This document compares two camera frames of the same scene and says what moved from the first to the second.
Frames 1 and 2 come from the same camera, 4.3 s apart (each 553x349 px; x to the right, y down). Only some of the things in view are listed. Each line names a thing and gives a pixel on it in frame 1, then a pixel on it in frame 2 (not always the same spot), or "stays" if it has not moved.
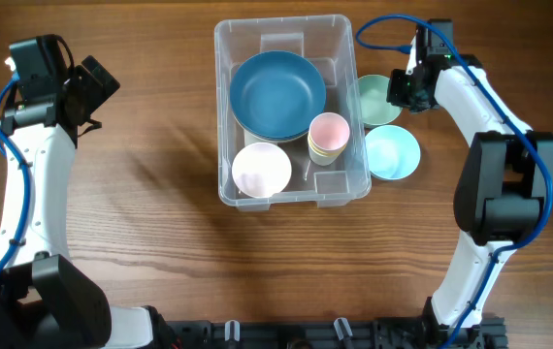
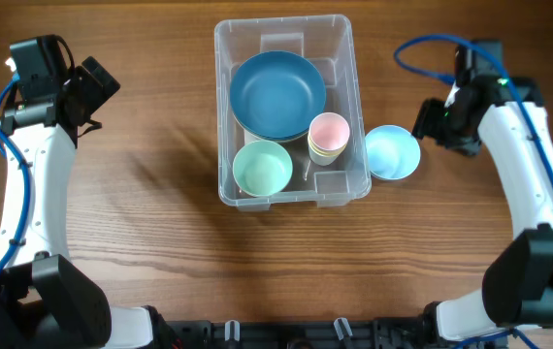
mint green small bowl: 367,100 to 262,167
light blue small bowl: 392,152 stays
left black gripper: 100,87 stays
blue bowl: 276,95 stays
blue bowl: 277,111 stays
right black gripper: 395,96 to 426,125
